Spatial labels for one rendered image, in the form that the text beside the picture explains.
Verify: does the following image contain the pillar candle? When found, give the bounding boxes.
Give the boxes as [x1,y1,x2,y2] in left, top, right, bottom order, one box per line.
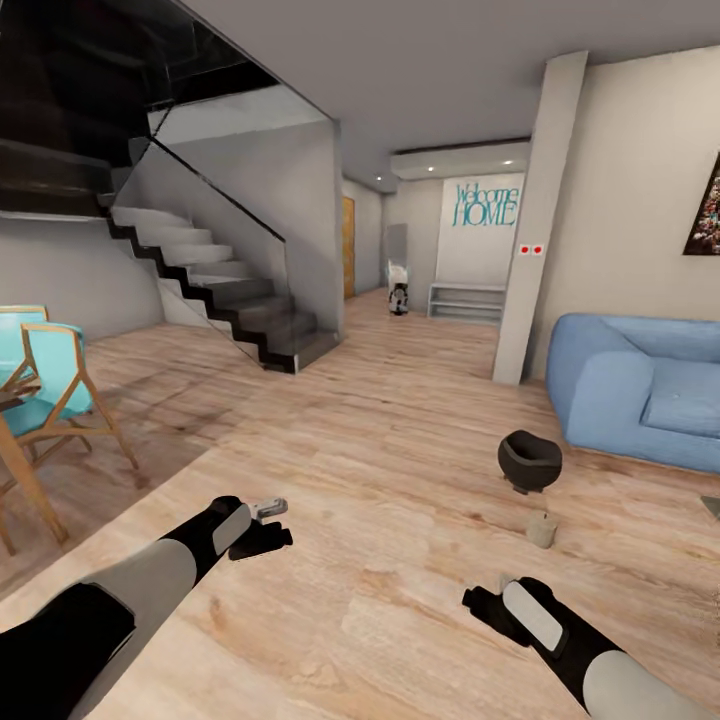
[527,511,557,549]

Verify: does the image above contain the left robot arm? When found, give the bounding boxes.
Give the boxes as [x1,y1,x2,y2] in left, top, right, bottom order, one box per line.
[0,497,293,720]

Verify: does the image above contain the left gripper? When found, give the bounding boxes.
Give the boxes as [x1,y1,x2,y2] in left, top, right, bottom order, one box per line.
[228,521,293,561]

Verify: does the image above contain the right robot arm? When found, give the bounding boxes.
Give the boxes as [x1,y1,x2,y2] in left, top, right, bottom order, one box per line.
[462,572,720,720]

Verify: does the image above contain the cauldron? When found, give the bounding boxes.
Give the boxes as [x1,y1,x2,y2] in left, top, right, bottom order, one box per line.
[498,429,562,495]

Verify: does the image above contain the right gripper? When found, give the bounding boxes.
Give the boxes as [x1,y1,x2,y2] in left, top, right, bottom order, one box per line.
[462,586,530,647]

